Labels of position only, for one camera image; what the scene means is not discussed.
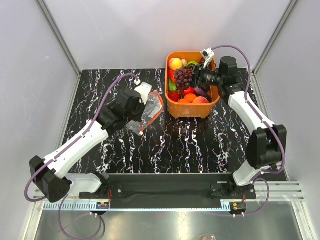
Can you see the peach fruit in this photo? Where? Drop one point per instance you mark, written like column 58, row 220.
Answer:
column 200, row 100
column 175, row 63

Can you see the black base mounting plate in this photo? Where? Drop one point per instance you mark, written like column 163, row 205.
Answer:
column 216, row 185

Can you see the peach top fruit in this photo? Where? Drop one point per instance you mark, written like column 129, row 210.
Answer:
column 175, row 63

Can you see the grey slotted cable duct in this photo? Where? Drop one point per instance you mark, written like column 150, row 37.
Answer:
column 118, row 206

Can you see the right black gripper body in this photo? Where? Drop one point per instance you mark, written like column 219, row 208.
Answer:
column 203, row 76

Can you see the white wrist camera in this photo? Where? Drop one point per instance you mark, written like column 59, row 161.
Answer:
column 208, row 55
column 144, row 89

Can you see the red tomato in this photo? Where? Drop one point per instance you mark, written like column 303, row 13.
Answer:
column 190, row 90

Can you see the purple eggplant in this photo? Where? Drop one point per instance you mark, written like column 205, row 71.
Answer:
column 201, row 93

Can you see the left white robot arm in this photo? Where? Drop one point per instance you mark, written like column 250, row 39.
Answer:
column 51, row 173

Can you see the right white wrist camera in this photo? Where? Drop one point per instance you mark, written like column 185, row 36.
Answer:
column 208, row 55

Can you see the purple grape bunch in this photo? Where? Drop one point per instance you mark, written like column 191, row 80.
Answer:
column 183, row 78

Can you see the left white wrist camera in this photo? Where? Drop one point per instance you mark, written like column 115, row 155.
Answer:
column 144, row 89

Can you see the orange plastic basket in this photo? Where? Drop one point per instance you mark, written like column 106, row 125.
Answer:
column 179, row 110

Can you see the clear orange zip bag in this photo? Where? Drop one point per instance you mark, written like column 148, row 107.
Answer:
column 152, row 111

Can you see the red orange mango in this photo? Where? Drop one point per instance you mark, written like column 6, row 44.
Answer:
column 171, row 75

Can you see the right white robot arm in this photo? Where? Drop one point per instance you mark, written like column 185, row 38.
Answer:
column 267, row 142

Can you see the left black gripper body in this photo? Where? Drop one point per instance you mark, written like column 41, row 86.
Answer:
column 137, row 115

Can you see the peach front fruit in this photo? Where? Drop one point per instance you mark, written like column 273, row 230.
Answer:
column 200, row 100

